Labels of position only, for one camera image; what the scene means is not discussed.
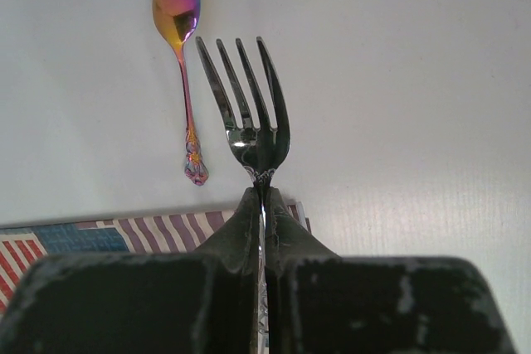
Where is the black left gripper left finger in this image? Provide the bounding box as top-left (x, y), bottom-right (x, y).
top-left (1, 188), bottom-right (260, 353)

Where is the silver ornate fork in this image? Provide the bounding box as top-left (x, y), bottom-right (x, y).
top-left (195, 36), bottom-right (290, 353)

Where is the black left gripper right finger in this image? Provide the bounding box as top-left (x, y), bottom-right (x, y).
top-left (265, 188), bottom-right (515, 353)

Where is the striped patchwork placemat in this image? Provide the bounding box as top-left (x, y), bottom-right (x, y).
top-left (0, 201), bottom-right (310, 313)

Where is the pink handled spoon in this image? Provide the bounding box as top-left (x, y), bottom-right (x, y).
top-left (152, 0), bottom-right (208, 186)

